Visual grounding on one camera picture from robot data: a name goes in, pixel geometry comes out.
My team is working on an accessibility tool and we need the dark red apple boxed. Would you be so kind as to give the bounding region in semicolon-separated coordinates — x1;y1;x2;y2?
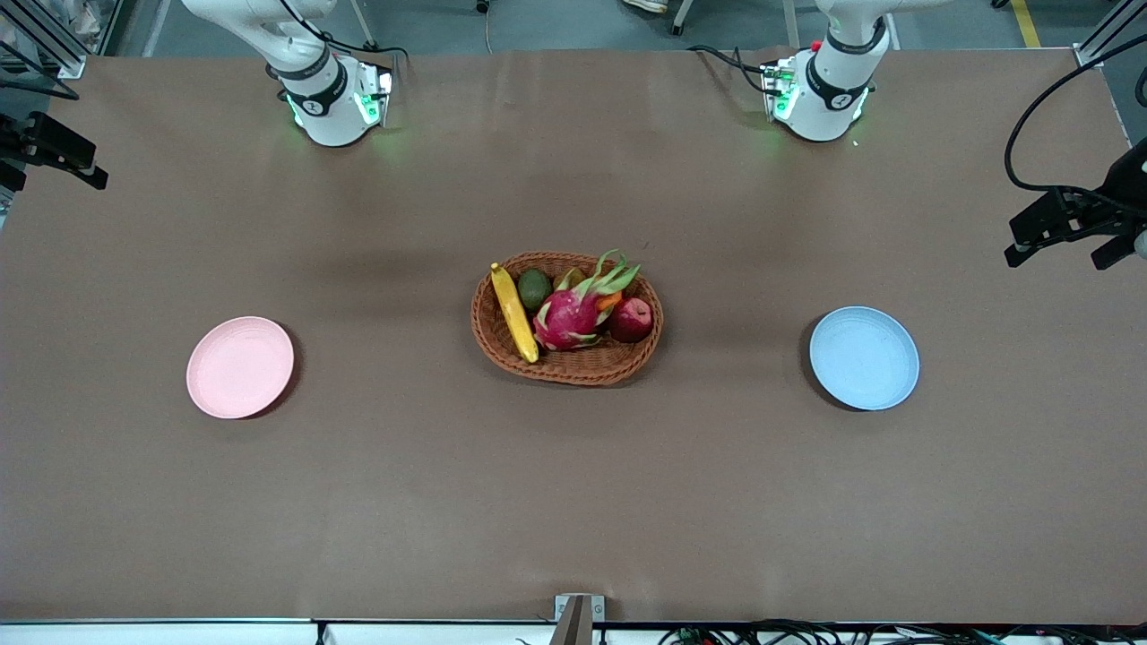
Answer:
609;297;655;344

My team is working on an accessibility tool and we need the yellow banana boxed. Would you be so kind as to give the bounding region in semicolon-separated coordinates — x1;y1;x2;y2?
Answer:
490;262;540;364

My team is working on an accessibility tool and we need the light blue round plate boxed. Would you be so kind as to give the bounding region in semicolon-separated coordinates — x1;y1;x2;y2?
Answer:
808;305;921;412

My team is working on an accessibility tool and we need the pink round plate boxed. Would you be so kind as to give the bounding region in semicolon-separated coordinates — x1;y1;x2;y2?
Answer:
185;315;296;420

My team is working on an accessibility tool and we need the brown woven wicker basket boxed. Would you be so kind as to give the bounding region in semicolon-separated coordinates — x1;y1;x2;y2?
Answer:
470;251;665;387

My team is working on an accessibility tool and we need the dark green avocado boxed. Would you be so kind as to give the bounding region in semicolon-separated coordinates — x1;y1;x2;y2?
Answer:
518;268;553;313

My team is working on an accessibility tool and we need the pink dragon fruit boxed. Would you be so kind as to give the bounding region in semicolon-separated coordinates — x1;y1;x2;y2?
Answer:
533;249;642;352

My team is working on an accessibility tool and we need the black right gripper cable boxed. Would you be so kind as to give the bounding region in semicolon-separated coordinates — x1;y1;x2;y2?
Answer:
0;76;82;102

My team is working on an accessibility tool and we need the silver aluminium frame post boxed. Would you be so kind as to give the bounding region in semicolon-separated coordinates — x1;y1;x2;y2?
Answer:
1074;0;1147;65
0;0;88;80

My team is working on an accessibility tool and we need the black right arm base cable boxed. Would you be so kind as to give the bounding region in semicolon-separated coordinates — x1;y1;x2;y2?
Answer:
278;0;411;64

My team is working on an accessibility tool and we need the black arm base cable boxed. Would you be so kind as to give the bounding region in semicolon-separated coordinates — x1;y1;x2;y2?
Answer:
278;0;411;64
688;45;782;96

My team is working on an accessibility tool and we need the black left arm base cable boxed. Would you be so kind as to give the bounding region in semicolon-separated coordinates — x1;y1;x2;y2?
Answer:
688;45;782;96

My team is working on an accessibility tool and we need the white table edge rail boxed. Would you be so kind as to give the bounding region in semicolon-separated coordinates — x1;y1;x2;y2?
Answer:
0;618;556;645

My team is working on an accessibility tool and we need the tangled black cable bundle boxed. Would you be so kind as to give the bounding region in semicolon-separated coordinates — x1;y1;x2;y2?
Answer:
659;618;1147;645

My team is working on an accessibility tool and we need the grey metal bracket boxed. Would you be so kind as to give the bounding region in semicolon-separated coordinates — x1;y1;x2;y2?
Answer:
554;594;606;645

